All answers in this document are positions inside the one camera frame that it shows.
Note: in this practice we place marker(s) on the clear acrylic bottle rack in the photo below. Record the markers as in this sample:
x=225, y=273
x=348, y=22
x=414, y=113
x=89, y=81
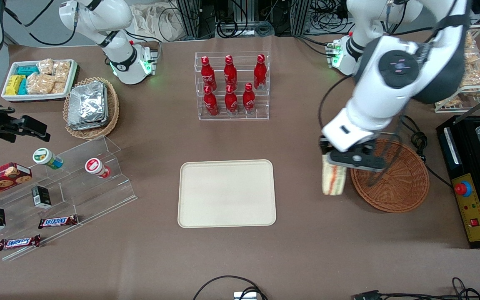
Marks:
x=261, y=112

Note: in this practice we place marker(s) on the yellow snack packet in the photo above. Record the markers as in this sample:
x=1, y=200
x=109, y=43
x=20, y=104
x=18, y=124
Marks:
x=14, y=84

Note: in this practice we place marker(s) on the green lid white cup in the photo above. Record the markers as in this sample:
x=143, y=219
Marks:
x=44, y=157

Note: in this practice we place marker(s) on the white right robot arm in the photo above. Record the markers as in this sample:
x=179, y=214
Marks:
x=123, y=62

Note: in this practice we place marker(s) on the small silver device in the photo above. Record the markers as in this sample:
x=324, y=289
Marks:
x=244, y=296

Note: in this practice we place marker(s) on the teal snack packet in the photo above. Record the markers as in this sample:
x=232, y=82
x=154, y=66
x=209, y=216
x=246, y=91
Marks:
x=27, y=70
x=23, y=86

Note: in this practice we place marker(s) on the triangular sandwich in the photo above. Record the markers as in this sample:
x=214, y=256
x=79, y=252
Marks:
x=333, y=180

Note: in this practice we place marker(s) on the red plaid cookie box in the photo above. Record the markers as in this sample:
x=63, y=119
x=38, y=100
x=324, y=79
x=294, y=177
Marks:
x=0, y=180

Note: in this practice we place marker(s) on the white rectangular plastic tray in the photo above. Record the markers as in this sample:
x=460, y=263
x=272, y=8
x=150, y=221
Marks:
x=36, y=98

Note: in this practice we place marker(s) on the beige cloth bag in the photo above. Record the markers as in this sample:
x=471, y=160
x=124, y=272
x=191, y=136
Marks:
x=156, y=23

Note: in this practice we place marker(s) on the red cola bottle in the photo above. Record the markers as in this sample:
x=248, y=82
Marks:
x=231, y=103
x=230, y=75
x=248, y=101
x=260, y=75
x=208, y=77
x=211, y=104

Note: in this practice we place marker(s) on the clear bag rice crackers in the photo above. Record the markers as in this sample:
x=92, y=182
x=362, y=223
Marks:
x=40, y=84
x=45, y=66
x=452, y=102
x=477, y=61
x=477, y=77
x=61, y=71
x=59, y=87
x=469, y=40

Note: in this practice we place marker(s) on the beige rectangular tray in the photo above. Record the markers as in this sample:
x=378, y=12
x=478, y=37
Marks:
x=226, y=193

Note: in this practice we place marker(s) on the oval light wicker basket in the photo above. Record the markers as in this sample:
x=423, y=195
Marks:
x=113, y=112

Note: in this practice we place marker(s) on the round brown wicker basket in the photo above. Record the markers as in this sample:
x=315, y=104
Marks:
x=402, y=189

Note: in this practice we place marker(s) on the black machine yellow panel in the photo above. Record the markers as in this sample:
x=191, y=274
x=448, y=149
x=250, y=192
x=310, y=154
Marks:
x=469, y=208

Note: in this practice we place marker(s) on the red lid white cup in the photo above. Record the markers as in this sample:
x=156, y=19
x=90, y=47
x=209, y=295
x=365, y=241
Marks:
x=95, y=166

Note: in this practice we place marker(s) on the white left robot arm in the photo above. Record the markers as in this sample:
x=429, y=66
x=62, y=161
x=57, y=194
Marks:
x=394, y=79

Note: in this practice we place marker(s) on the clear acrylic stepped stand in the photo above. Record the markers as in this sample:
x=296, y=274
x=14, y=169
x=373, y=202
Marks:
x=81, y=196

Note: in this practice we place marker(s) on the Snickers chocolate bar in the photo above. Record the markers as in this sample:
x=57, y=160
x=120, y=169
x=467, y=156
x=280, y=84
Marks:
x=19, y=242
x=58, y=221

